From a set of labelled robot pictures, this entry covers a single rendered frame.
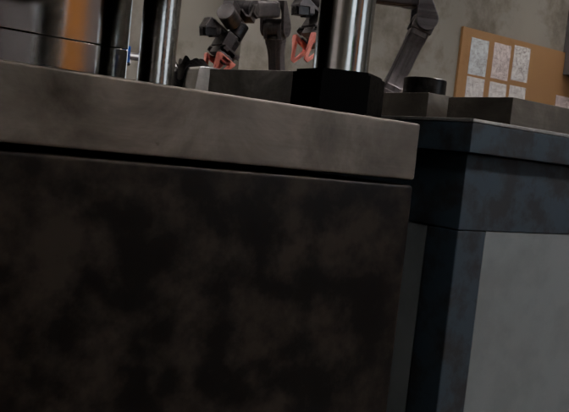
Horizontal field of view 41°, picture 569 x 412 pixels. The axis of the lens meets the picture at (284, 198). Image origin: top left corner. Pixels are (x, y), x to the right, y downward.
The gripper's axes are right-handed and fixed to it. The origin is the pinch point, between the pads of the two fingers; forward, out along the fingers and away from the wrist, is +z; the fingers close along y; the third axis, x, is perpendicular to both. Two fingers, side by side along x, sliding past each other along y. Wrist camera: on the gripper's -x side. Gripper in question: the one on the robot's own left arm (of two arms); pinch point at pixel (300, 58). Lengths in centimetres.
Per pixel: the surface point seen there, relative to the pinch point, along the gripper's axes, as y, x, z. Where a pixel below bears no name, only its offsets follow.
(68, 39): 61, -69, 56
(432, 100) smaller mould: 82, -19, 28
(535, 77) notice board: -247, 344, -272
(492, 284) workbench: 116, -25, 61
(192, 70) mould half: 3.9, -26.5, 25.5
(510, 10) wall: -251, 285, -297
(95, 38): 62, -66, 53
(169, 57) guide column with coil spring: 73, -59, 51
